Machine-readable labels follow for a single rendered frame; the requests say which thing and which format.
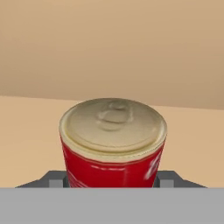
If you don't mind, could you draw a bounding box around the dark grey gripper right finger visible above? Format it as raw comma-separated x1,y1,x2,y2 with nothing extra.
153,170,207,189

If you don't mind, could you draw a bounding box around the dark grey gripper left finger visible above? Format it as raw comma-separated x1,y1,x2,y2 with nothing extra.
16,170,70,189

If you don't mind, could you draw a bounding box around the red food can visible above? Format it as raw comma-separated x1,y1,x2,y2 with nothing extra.
59,97,168,189

